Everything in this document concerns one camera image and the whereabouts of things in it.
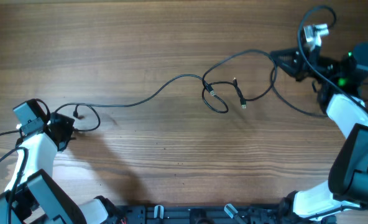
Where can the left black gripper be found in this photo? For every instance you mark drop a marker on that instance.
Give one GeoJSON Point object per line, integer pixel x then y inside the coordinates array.
{"type": "Point", "coordinates": [68, 124]}

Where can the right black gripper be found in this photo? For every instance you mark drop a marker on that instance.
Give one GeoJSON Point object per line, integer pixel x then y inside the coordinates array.
{"type": "Point", "coordinates": [303, 64]}

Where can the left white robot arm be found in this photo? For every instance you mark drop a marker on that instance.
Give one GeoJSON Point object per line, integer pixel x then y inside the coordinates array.
{"type": "Point", "coordinates": [32, 186]}

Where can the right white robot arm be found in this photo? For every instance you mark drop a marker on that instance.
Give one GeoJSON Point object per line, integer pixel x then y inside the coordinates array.
{"type": "Point", "coordinates": [347, 185]}

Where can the right white gripper handle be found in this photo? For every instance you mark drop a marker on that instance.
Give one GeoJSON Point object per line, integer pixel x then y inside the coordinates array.
{"type": "Point", "coordinates": [313, 34]}

